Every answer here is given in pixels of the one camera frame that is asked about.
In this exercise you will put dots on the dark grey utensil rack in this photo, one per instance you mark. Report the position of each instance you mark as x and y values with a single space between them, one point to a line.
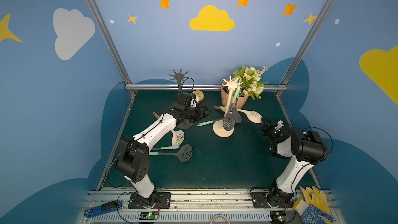
180 77

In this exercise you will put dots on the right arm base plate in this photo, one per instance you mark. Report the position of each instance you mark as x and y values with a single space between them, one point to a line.
260 199

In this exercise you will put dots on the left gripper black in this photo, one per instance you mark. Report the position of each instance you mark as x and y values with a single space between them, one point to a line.
196 112

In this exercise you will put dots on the cream utensil rack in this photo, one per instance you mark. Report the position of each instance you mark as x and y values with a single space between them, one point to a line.
218 126

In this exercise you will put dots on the yellow blue work glove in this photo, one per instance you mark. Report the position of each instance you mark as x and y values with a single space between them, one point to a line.
313 208

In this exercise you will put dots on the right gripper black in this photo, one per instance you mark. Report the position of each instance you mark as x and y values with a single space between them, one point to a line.
268 127

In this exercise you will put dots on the pink pot with flowers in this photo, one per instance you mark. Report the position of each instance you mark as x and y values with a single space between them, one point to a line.
251 86

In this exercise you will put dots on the cream skimmer wooden handle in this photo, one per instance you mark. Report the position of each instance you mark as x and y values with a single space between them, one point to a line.
177 137
252 116

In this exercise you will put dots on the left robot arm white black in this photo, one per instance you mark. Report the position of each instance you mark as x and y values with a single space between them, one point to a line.
133 158

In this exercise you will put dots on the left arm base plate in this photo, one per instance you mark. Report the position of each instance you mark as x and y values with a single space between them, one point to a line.
156 200

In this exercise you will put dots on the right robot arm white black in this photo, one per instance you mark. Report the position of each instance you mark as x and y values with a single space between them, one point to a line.
304 149

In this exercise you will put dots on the blue tool on rail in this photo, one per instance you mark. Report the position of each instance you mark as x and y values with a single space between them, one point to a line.
105 208

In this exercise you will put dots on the yellow smiley sponge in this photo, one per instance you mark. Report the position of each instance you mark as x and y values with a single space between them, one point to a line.
199 96

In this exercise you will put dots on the grey skimmer mint handle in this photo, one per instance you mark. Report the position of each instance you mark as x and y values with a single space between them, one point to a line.
228 121
208 122
184 154

